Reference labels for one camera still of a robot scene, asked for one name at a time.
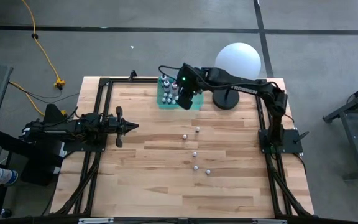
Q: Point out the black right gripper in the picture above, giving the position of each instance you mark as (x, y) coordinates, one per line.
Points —
(186, 82)

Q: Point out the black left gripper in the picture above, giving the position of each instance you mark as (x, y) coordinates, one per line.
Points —
(119, 126)

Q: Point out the large red coloring bottle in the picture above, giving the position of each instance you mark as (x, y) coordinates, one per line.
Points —
(174, 86)

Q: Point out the large purple-tipped coloring bottle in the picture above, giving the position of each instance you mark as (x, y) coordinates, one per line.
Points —
(166, 84)

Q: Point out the large black-tipped coloring bottle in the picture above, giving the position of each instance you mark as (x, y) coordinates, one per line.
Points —
(163, 77)

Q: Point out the small red-orange dropper bottle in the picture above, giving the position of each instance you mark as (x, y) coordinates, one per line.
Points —
(184, 136)

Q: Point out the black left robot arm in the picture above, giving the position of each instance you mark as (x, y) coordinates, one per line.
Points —
(57, 127)

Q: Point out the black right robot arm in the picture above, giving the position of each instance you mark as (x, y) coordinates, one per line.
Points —
(244, 87)

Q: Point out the teal translucent plastic bin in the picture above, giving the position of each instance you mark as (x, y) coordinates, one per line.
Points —
(199, 104)

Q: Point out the white globe table lamp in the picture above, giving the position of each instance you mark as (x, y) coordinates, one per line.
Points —
(238, 59)

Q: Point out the black equipment box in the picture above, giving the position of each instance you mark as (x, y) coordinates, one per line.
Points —
(42, 168)

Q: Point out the white and blue canister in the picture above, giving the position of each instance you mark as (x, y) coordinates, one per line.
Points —
(5, 176)

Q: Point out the black caster wheel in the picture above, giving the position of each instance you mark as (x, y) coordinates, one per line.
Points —
(6, 213)

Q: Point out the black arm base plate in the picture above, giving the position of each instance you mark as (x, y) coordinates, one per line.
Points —
(291, 141)
(82, 147)

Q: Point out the black frame clamp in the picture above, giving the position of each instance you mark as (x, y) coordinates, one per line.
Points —
(132, 75)

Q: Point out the silver metal bracket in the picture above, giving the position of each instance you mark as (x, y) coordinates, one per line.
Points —
(269, 221)
(95, 220)

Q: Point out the black base plate lever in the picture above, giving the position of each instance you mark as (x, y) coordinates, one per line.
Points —
(301, 137)

